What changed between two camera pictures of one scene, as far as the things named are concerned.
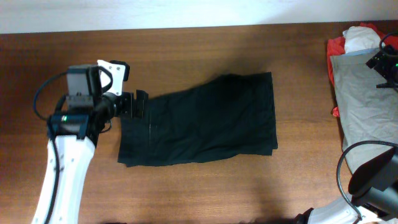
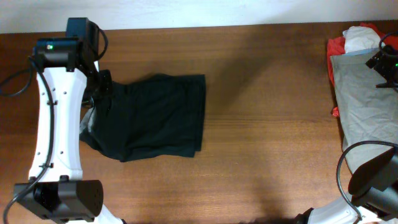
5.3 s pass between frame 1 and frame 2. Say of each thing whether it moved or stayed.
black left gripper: moved
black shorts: moved
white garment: stayed
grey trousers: stayed
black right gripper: stayed
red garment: stayed
